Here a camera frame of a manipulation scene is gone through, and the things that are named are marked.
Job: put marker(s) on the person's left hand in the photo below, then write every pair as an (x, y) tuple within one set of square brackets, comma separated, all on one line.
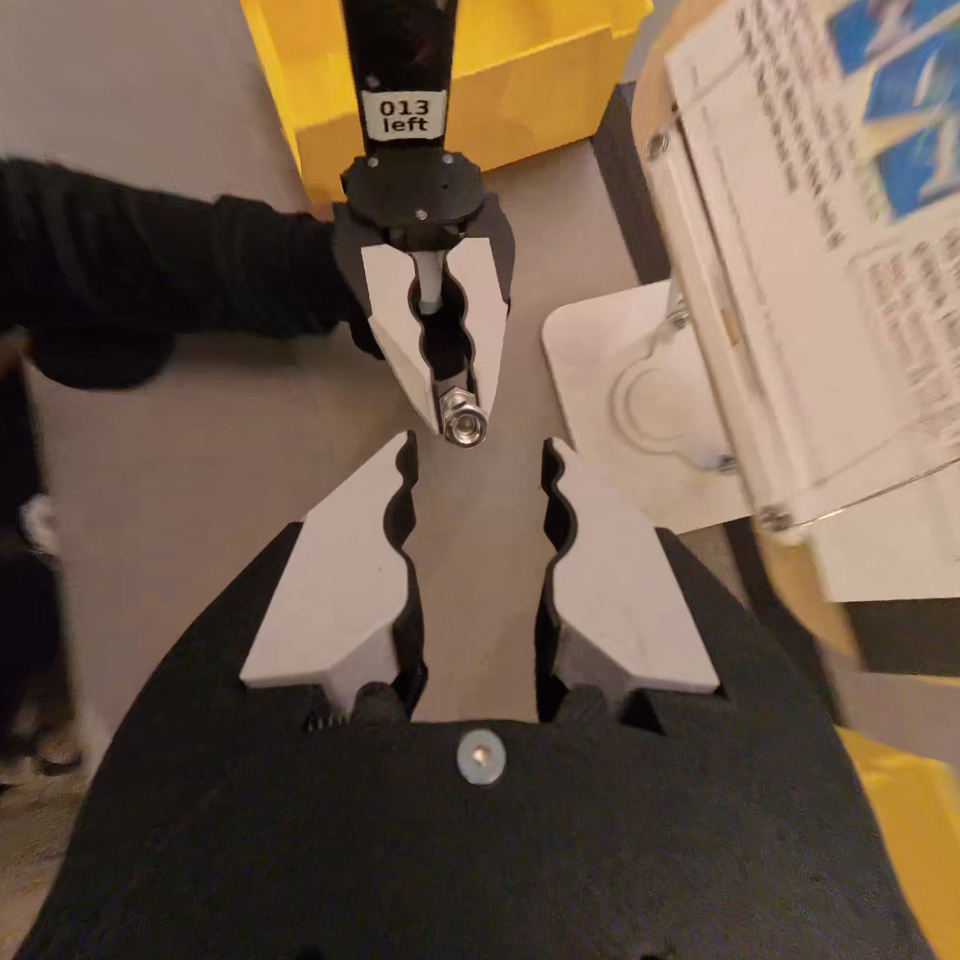
[(285, 270)]

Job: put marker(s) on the yellow plastic bin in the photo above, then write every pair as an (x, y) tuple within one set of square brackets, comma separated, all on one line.
[(525, 75), (922, 840)]

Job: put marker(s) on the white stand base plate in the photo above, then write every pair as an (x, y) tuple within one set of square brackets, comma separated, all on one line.
[(592, 360)]

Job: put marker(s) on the silver hex nut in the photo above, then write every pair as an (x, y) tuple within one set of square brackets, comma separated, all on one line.
[(448, 429)]

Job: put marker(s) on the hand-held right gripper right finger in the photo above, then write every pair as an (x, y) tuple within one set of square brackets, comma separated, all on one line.
[(630, 607)]

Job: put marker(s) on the curved document stand board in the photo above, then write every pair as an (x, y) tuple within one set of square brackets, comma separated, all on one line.
[(649, 90)]

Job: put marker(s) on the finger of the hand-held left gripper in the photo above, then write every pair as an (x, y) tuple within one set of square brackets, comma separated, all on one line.
[(390, 315), (487, 315)]

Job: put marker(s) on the clear stand bracket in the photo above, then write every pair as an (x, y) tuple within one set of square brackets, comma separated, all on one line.
[(679, 311)]

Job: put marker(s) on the person's left forearm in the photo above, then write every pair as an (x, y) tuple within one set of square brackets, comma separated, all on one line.
[(105, 262)]

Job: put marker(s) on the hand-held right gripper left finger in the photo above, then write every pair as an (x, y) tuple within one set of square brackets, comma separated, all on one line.
[(337, 592)]

